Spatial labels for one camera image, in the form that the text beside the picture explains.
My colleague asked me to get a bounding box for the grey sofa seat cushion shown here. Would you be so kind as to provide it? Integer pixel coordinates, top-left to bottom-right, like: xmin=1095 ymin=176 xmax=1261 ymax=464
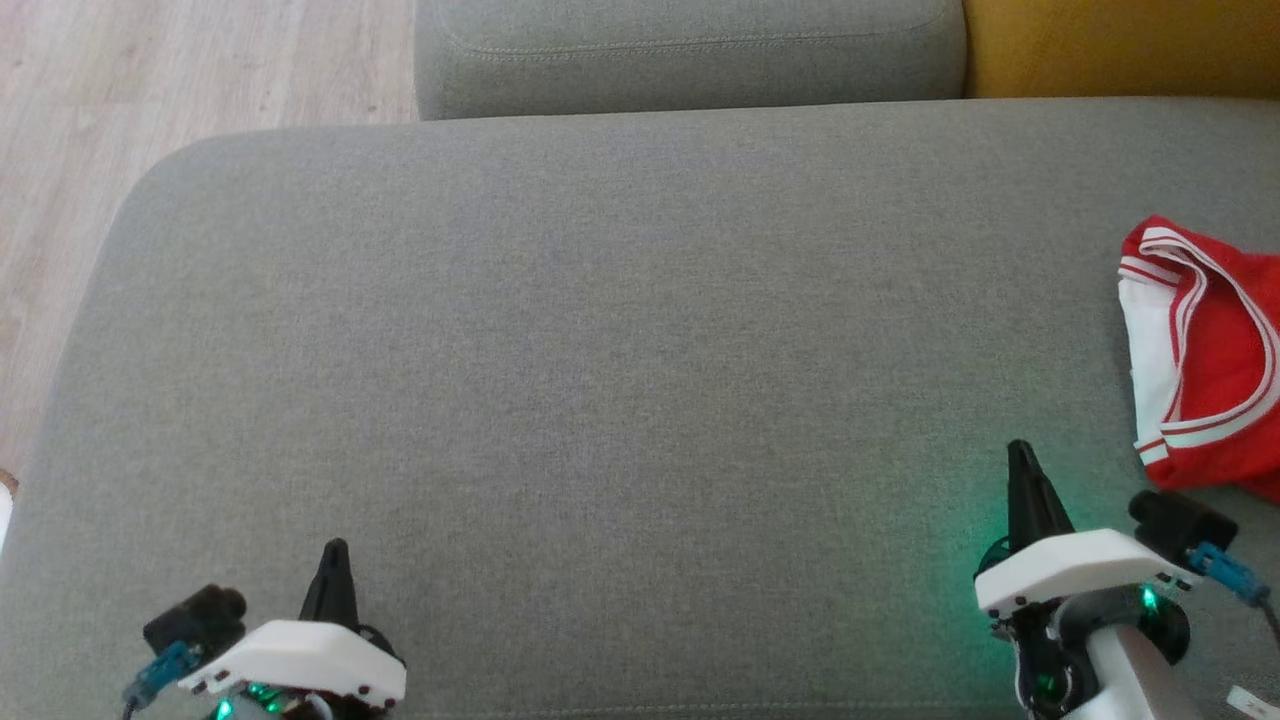
xmin=0 ymin=0 xmax=1280 ymax=720

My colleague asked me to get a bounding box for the red and white garment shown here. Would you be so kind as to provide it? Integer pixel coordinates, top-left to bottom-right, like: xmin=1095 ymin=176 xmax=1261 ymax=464
xmin=1117 ymin=214 xmax=1280 ymax=504

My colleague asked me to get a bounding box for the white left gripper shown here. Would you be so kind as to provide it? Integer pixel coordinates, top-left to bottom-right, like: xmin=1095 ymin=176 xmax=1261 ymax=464
xmin=178 ymin=538 xmax=408 ymax=720

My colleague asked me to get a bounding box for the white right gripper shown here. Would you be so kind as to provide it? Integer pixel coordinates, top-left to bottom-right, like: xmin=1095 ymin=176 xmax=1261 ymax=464
xmin=975 ymin=440 xmax=1196 ymax=720

